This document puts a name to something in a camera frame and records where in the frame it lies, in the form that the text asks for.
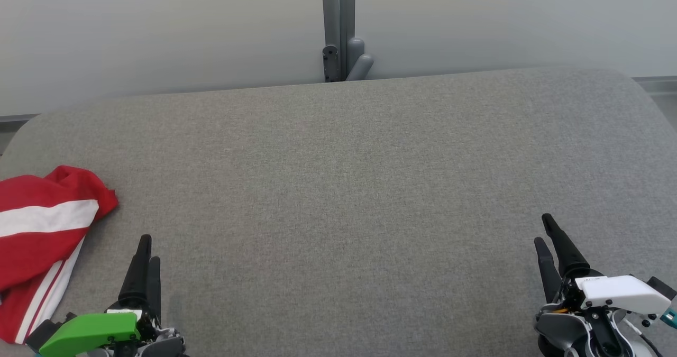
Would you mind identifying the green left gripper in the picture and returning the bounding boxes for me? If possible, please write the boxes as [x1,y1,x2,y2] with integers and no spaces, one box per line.
[38,234,186,357]

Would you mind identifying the red shorts with white stripe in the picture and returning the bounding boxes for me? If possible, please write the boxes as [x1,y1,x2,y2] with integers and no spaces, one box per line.
[0,165,118,344]

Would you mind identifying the grey wall baseboard rail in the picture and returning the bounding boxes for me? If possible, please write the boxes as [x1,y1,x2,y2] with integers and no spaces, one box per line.
[0,114,40,135]
[632,77,677,96]

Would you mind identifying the grey rounded tube bracket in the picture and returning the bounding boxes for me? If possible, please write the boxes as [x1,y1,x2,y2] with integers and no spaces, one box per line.
[346,37,374,81]

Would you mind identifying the grey metal partition post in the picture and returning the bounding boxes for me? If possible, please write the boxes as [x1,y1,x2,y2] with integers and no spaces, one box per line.
[321,0,356,83]

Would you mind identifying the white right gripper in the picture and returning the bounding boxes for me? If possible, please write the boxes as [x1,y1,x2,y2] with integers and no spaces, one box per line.
[533,213,673,328]

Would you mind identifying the grey fabric sofa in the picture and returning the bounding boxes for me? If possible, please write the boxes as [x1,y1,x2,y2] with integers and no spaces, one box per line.
[0,67,677,357]

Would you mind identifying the dark grey hinge plate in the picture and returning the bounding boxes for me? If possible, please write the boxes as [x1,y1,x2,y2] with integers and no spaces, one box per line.
[323,45,342,83]

